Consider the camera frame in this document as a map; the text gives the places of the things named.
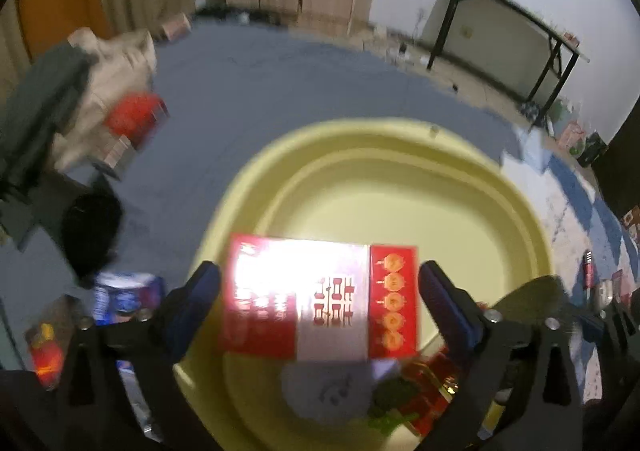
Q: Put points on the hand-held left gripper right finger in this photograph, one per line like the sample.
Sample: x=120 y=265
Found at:
x=442 y=301

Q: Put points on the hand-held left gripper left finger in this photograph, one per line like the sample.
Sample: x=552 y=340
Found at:
x=196 y=301

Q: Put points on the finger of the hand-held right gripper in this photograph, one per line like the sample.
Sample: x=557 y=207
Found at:
x=600 y=326

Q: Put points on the red and white box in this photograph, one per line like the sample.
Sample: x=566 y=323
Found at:
x=260 y=321

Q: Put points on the black foam roll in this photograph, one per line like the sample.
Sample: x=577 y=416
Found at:
x=92 y=231

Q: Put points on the yellow plastic basin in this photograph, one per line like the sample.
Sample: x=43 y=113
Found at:
x=375 y=191

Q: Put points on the small metal can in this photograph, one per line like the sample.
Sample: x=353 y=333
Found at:
x=605 y=295

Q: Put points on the red and black box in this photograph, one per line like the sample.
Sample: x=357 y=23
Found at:
x=589 y=270

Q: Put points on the blue packet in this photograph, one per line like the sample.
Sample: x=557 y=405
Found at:
x=125 y=296

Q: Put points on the red and gold box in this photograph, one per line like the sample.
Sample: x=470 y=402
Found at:
x=431 y=406

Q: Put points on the blue plaid blanket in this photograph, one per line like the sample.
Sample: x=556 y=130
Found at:
x=575 y=211

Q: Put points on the red orange packet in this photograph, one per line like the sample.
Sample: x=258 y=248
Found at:
x=47 y=356

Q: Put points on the small brown box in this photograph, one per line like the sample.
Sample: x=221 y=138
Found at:
x=116 y=155

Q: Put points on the dark green box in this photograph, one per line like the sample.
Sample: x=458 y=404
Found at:
x=592 y=148

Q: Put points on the red can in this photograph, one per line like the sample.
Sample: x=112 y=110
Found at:
x=135 y=118

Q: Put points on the pink and green package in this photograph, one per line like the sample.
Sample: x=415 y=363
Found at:
x=571 y=133

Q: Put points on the beige clothing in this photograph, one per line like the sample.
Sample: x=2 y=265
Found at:
x=115 y=71

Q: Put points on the dark green clothing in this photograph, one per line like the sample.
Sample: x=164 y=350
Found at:
x=45 y=101

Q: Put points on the pink cardboard box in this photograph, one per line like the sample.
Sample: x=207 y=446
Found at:
x=176 y=27

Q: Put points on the black folding table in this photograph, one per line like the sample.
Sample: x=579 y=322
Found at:
x=505 y=1

